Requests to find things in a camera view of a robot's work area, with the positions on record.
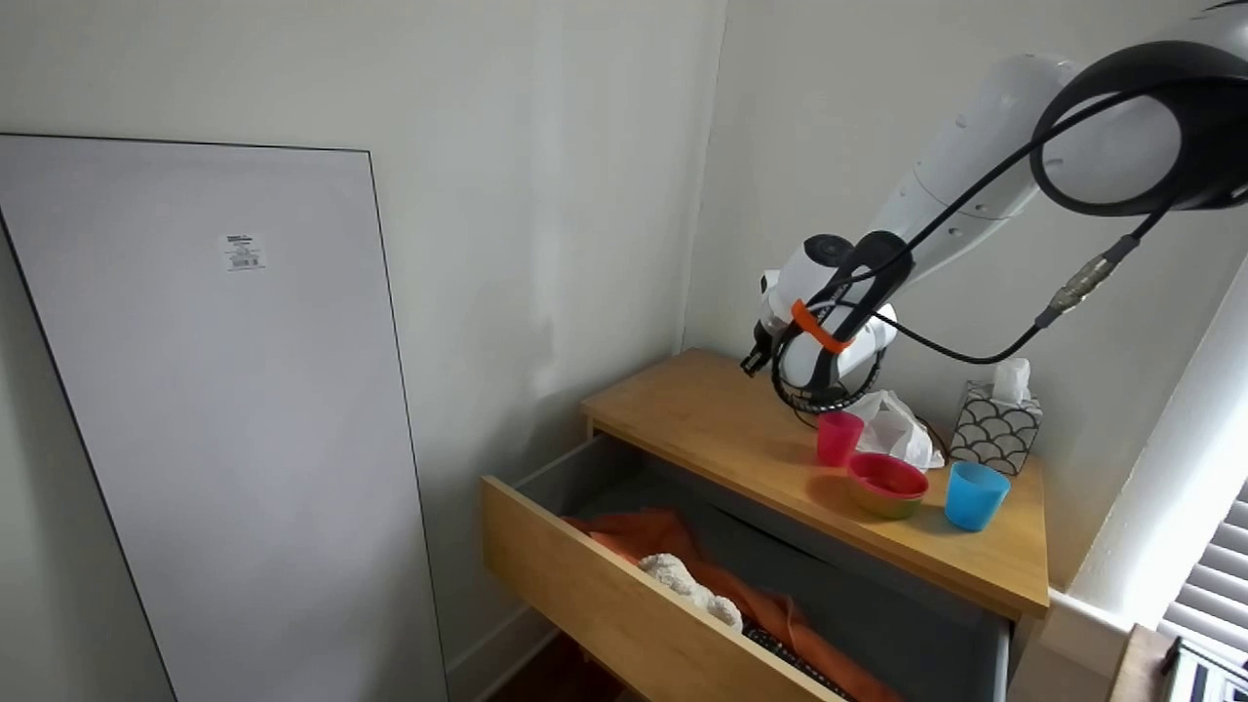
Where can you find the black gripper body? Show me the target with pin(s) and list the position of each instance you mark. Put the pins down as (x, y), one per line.
(784, 330)

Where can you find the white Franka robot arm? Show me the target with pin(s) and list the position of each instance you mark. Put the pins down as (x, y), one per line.
(962, 168)

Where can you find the red bowl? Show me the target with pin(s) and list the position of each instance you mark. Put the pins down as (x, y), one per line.
(891, 476)

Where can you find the light wooden dresser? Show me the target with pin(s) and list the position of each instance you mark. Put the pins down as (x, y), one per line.
(728, 414)

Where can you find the red plastic cup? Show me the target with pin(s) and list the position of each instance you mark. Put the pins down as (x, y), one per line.
(836, 437)

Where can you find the white crumpled tissue paper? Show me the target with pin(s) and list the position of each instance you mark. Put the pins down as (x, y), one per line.
(899, 429)

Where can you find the white tissue in box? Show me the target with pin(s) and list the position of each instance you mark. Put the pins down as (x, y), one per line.
(1010, 380)

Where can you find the white plush toy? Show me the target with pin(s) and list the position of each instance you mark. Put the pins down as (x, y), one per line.
(686, 590)

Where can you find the blue plastic cup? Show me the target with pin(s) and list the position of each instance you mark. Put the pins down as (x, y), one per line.
(976, 499)

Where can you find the orange cloth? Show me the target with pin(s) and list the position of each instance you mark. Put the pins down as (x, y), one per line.
(794, 628)

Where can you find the open wooden drawer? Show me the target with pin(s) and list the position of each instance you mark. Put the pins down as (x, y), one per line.
(611, 610)

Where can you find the white window blind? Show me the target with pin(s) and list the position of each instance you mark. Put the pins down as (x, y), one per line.
(1215, 585)

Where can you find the large white board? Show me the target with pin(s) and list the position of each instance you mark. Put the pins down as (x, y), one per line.
(221, 455)

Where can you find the white window frame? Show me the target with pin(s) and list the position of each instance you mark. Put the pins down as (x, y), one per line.
(1170, 480)

